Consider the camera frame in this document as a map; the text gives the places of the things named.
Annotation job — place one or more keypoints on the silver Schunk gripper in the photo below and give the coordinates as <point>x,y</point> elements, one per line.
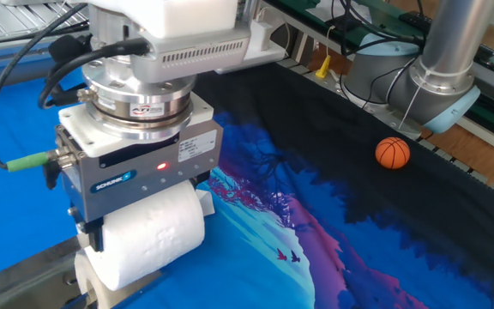
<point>144,180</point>

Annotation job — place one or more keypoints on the white toilet paper roll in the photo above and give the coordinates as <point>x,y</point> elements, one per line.
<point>152,232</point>

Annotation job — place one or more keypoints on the chrome toilet paper holder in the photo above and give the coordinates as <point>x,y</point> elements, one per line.
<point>24,279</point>

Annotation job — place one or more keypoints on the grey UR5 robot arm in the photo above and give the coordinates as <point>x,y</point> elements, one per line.
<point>165,17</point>

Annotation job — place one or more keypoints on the blue mountain print cloth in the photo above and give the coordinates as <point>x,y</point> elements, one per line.
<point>251,266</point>

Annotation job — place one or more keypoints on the white plug adapter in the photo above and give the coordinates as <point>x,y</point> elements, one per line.
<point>260,36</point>

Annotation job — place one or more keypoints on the yellow object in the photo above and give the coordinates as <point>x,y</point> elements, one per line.
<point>323,68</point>

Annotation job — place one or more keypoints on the small orange basketball toy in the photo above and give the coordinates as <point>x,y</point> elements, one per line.
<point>393,153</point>

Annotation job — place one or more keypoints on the small black device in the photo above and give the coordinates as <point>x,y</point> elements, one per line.
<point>343,22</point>

